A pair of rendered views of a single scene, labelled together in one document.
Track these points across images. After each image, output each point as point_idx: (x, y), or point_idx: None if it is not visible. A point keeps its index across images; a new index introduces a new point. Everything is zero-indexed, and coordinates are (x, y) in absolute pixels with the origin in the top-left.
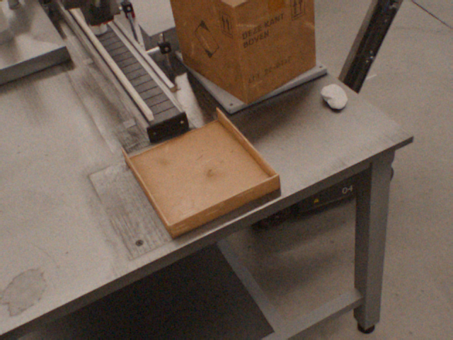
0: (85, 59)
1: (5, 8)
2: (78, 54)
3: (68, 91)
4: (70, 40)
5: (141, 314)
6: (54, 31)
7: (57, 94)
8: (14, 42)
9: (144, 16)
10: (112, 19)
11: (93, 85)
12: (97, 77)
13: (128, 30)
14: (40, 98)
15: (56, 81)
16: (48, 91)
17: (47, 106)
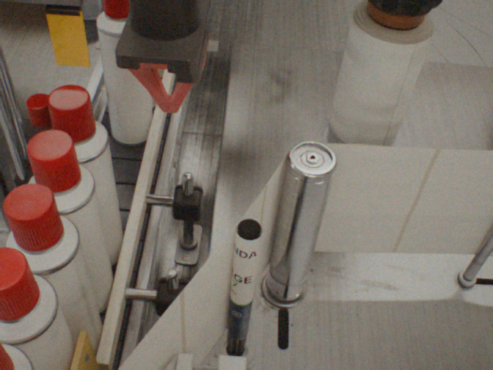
0: (210, 54)
1: (318, 302)
2: (214, 73)
3: (271, 11)
4: (204, 121)
5: None
6: (233, 93)
7: (289, 15)
8: (329, 112)
9: (25, 100)
10: None
11: (231, 2)
12: (217, 12)
13: (88, 78)
14: (316, 22)
15: (279, 37)
16: (300, 27)
17: (311, 4)
